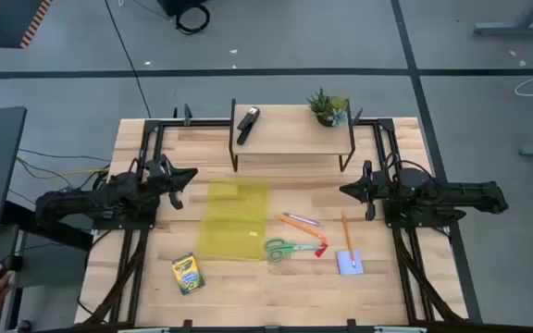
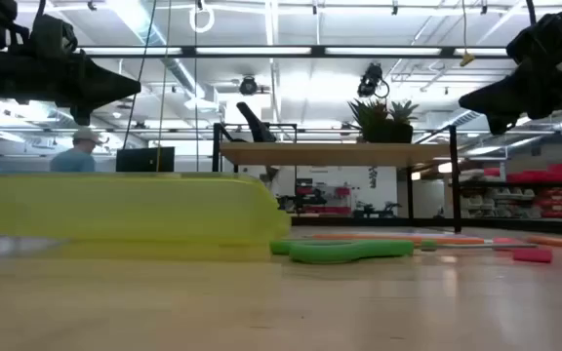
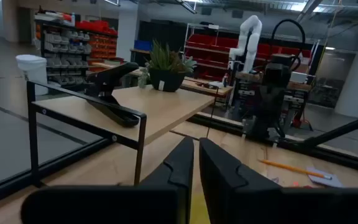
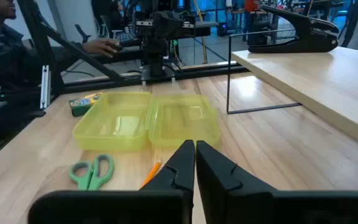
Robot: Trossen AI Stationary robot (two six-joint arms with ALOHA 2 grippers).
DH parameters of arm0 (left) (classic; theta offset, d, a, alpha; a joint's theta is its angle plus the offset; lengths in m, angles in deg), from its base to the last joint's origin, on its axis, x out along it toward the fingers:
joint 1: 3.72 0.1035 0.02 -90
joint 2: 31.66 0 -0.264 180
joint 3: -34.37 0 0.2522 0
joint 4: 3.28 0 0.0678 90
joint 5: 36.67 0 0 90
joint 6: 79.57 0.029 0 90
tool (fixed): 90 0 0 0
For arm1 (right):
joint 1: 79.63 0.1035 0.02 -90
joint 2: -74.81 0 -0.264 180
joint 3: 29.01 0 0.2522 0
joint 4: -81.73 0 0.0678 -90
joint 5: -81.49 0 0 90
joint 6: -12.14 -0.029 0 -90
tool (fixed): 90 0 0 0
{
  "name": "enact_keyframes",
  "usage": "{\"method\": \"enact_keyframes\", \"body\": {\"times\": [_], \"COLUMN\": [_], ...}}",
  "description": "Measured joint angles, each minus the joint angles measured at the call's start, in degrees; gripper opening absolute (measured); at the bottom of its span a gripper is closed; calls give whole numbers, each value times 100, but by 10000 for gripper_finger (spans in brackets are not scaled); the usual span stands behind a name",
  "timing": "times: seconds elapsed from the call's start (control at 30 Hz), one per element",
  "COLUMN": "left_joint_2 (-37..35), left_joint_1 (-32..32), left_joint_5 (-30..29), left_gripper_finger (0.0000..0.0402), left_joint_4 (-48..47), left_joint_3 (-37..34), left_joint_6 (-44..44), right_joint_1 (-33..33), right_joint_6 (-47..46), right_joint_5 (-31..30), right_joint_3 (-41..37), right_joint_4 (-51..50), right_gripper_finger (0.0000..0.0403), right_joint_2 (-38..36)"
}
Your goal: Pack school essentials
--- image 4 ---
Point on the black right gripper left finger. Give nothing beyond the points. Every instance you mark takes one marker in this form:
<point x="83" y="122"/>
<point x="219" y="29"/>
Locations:
<point x="172" y="193"/>

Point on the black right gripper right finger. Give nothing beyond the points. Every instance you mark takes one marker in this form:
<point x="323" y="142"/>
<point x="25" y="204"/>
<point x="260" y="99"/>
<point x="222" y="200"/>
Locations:
<point x="228" y="193"/>

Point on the orange pencil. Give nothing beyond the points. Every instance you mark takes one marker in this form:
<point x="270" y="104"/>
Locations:
<point x="151" y="174"/>

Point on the green yellow crayon box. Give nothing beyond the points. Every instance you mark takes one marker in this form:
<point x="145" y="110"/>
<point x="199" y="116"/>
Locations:
<point x="81" y="105"/>

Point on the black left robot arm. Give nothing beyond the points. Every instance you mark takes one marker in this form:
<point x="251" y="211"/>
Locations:
<point x="155" y="56"/>

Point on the person's hand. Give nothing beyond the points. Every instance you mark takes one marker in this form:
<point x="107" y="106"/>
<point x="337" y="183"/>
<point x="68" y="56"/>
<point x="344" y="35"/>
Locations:
<point x="101" y="46"/>

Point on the person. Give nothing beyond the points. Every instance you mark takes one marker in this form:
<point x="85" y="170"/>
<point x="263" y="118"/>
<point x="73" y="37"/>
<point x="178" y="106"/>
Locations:
<point x="250" y="6"/>
<point x="2" y="56"/>

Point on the black office chair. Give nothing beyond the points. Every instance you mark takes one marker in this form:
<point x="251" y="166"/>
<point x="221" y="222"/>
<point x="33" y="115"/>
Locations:
<point x="82" y="34"/>

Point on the translucent yellow plastic pencil case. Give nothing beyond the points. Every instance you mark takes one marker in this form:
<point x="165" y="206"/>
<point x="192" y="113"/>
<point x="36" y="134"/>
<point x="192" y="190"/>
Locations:
<point x="117" y="124"/>

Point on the silver metal bracket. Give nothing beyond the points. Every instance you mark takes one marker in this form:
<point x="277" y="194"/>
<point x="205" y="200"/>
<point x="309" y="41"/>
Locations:
<point x="45" y="87"/>

